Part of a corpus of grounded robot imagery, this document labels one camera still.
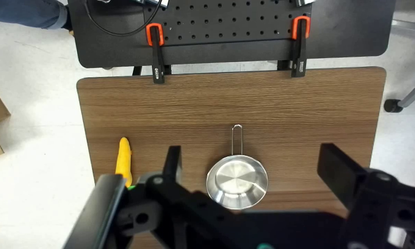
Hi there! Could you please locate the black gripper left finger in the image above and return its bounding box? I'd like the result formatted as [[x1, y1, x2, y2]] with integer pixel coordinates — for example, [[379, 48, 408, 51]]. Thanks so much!
[[144, 143, 219, 218]]

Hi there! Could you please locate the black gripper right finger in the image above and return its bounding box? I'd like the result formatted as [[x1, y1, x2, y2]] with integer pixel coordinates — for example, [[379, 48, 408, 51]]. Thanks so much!
[[317, 142, 372, 211]]

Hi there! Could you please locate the yellow banana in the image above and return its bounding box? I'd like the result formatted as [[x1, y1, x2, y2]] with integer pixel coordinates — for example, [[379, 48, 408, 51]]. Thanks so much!
[[115, 135, 135, 189]]

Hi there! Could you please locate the silver metal pan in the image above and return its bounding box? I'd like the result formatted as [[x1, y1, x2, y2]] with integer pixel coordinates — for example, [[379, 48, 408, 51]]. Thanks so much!
[[205, 122, 270, 211]]

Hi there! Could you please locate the gray leg with black caster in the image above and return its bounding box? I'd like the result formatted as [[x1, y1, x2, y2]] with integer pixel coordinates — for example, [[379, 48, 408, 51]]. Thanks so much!
[[384, 73, 415, 114]]

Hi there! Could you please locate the orange black bar clamp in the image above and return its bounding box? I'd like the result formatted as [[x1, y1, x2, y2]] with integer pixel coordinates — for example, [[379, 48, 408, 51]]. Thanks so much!
[[289, 13, 313, 78], [146, 20, 166, 85]]

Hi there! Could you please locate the black perforated table plate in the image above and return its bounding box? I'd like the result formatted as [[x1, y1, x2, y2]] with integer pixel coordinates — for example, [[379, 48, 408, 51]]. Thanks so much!
[[67, 0, 397, 68]]

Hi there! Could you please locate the blue jeans leg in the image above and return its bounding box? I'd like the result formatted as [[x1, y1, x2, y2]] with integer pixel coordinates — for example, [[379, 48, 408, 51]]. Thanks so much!
[[0, 0, 72, 30]]

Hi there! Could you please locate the black cable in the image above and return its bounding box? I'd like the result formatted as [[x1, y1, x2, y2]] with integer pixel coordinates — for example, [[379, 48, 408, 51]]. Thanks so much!
[[85, 0, 150, 37]]

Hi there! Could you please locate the gray metal frame bar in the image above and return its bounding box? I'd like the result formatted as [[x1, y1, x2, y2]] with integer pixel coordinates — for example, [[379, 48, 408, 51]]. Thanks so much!
[[392, 17, 415, 42]]

